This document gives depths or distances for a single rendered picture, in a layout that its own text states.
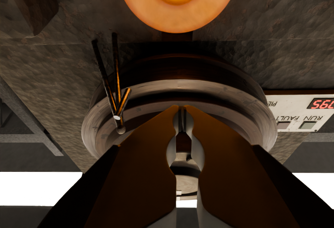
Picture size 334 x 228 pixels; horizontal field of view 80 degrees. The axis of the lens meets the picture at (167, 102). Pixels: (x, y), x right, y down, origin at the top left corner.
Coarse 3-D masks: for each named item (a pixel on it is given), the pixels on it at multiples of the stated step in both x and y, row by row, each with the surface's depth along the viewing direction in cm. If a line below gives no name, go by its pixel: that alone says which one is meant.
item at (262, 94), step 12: (168, 48) 46; (180, 48) 46; (192, 48) 46; (132, 60) 49; (144, 60) 39; (156, 60) 39; (168, 60) 39; (180, 60) 39; (192, 60) 39; (204, 60) 39; (216, 60) 39; (120, 72) 41; (240, 72) 41; (252, 84) 43; (96, 96) 47; (264, 96) 46
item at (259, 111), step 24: (144, 72) 38; (168, 72) 37; (192, 72) 37; (216, 72) 38; (144, 96) 37; (216, 96) 37; (240, 96) 37; (96, 120) 43; (264, 120) 42; (264, 144) 49
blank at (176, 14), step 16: (128, 0) 27; (144, 0) 27; (160, 0) 27; (176, 0) 27; (192, 0) 27; (208, 0) 27; (224, 0) 26; (144, 16) 28; (160, 16) 28; (176, 16) 28; (192, 16) 28; (208, 16) 28; (176, 32) 30
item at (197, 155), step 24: (192, 120) 11; (216, 120) 10; (192, 144) 10; (216, 144) 9; (240, 144) 9; (216, 168) 8; (240, 168) 8; (216, 192) 7; (240, 192) 7; (264, 192) 7; (216, 216) 6; (240, 216) 6; (264, 216) 6; (288, 216) 6
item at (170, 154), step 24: (168, 120) 10; (120, 144) 9; (144, 144) 9; (168, 144) 9; (120, 168) 8; (144, 168) 8; (168, 168) 8; (120, 192) 7; (144, 192) 7; (168, 192) 7; (96, 216) 6; (120, 216) 6; (144, 216) 6; (168, 216) 6
